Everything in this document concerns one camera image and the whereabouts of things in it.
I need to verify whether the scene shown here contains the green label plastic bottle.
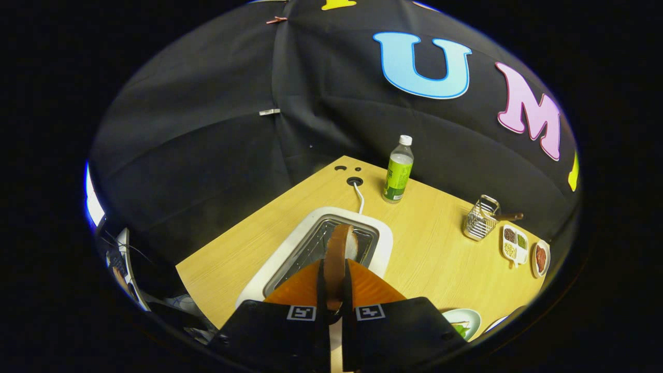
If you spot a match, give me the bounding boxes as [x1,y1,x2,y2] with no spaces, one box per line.
[382,135,415,204]

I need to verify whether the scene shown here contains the black backdrop cloth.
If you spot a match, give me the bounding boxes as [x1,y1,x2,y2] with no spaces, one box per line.
[88,0,581,270]

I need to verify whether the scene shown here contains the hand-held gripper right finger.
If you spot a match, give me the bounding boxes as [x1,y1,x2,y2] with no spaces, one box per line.
[342,259,467,373]

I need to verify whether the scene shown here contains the white divided dish with beans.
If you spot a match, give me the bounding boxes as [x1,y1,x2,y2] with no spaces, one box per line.
[501,224,529,268]

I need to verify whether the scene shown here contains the plain bread slice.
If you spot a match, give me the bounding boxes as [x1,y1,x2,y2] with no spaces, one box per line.
[324,224,359,311]

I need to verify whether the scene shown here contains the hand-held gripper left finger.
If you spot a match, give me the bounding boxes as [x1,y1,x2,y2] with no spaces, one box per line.
[210,259,332,373]

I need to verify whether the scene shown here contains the white toaster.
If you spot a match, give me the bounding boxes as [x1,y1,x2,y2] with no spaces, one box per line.
[236,206,394,310]

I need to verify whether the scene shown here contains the pale green round plate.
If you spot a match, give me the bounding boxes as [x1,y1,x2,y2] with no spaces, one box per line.
[441,308,482,341]

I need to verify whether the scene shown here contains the wire mesh utensil holder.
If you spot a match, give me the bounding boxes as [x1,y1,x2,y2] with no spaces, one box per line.
[463,195,501,242]

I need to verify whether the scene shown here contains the round white plate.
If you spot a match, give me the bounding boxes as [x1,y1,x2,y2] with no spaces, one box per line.
[531,239,551,279]

